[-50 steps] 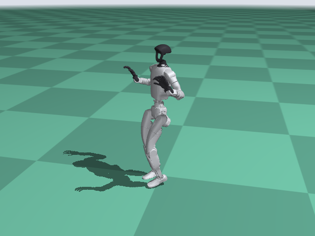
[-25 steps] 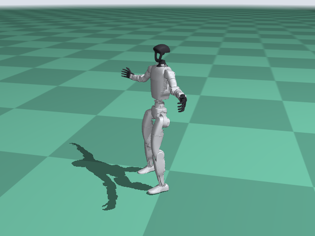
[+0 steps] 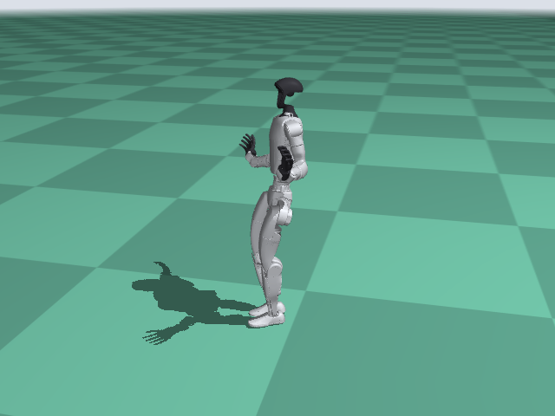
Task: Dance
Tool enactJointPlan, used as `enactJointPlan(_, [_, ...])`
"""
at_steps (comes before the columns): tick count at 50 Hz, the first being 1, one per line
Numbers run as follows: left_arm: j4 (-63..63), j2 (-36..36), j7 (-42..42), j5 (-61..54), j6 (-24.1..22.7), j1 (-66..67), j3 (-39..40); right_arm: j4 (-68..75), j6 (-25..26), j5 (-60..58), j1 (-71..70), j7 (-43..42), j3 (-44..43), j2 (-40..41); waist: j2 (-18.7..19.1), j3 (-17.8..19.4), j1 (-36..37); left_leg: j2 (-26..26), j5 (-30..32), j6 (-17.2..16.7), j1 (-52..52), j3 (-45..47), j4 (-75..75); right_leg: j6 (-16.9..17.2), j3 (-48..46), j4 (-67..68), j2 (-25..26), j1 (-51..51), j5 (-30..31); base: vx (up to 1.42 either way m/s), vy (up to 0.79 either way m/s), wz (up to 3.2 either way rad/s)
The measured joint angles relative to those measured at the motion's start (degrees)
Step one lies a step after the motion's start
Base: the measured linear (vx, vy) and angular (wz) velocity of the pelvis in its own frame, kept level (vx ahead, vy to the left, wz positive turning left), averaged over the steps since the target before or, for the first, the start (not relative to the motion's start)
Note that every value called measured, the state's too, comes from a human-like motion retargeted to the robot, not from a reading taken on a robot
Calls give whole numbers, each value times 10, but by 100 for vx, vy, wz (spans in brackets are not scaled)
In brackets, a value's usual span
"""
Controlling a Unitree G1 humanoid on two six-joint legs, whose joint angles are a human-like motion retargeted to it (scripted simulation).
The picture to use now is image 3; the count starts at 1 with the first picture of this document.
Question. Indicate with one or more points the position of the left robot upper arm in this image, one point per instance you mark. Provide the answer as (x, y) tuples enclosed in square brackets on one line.
[(294, 133)]

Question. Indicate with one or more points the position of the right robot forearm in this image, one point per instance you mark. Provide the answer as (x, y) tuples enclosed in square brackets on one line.
[(257, 161)]

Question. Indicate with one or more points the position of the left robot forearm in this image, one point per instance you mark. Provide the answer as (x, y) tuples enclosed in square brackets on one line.
[(297, 173)]

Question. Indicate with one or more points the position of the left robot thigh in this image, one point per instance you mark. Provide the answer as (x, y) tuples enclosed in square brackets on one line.
[(270, 235)]

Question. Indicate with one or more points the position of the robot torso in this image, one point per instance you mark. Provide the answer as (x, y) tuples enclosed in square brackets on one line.
[(280, 190)]

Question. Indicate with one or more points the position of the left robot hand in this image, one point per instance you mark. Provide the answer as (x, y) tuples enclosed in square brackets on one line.
[(287, 162)]

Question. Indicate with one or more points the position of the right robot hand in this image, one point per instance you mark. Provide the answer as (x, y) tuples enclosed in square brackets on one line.
[(251, 145)]

